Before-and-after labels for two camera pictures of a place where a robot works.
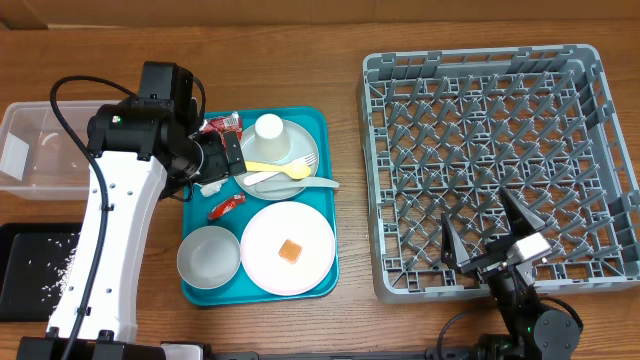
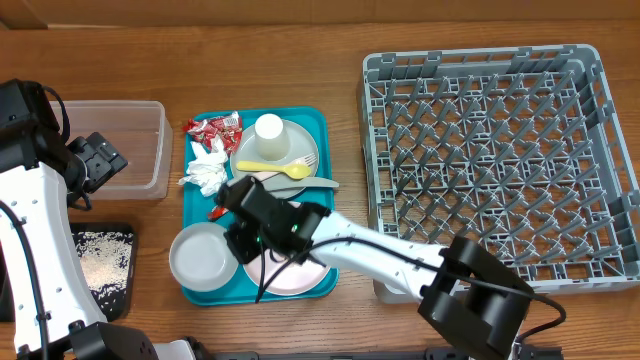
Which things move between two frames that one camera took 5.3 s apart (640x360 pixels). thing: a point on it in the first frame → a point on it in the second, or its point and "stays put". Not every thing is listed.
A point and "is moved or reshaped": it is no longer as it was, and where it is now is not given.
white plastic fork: x=307 y=160 stays put
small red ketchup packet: x=226 y=206 stays put
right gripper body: x=486 y=260 → x=247 y=240
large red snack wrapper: x=223 y=125 stays put
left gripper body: x=215 y=165 → x=95 y=165
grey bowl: x=208 y=257 is moved or reshaped
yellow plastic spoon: x=294 y=170 stays put
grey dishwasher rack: x=447 y=130 stays put
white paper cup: x=271 y=142 stays put
